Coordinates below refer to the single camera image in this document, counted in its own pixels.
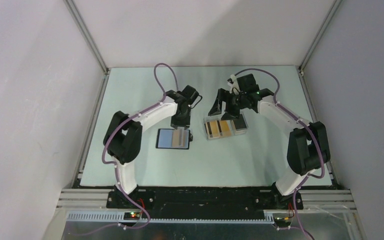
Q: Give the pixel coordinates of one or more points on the orange credit card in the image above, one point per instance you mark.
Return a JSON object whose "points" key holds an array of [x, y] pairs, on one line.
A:
{"points": [[217, 129], [180, 139]]}

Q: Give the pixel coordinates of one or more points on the clear plastic card tray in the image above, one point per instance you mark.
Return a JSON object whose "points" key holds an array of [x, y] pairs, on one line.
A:
{"points": [[218, 117]]}

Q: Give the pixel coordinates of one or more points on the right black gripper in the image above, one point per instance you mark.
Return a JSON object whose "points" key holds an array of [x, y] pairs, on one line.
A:
{"points": [[216, 108]]}

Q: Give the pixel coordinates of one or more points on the left aluminium frame post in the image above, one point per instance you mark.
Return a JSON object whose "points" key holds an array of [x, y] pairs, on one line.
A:
{"points": [[86, 34]]}

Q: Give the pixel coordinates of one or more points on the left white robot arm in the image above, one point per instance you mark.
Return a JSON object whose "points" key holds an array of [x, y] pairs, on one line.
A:
{"points": [[123, 138]]}

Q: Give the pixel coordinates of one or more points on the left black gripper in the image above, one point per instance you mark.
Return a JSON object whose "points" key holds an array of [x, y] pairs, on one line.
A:
{"points": [[185, 123]]}

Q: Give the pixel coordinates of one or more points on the black credit card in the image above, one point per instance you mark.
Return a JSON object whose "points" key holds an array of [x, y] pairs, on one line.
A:
{"points": [[239, 124]]}

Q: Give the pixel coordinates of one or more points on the controller board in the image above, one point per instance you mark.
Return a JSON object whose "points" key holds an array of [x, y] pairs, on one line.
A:
{"points": [[282, 223], [132, 216]]}

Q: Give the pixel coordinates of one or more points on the black card holder wallet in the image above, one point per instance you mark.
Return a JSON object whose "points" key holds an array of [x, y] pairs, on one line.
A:
{"points": [[164, 137]]}

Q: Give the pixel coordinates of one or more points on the aluminium frame post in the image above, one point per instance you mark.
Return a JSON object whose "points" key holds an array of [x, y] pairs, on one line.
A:
{"points": [[320, 33], [86, 34]]}

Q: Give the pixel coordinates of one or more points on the right aluminium frame post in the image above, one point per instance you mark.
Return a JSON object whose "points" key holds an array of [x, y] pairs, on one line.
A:
{"points": [[320, 33]]}

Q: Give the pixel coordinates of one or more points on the left controller board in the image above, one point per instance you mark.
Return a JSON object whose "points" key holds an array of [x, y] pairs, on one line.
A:
{"points": [[132, 216]]}

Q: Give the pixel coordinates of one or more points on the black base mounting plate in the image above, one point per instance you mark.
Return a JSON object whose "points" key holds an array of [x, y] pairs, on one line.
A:
{"points": [[205, 203]]}

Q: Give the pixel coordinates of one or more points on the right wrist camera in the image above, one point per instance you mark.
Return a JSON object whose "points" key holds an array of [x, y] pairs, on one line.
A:
{"points": [[232, 80]]}

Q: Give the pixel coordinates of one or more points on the right controller board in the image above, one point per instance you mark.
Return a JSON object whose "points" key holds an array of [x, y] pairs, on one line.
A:
{"points": [[282, 223]]}

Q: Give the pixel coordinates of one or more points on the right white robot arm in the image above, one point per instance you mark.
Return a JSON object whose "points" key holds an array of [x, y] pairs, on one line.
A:
{"points": [[308, 146]]}

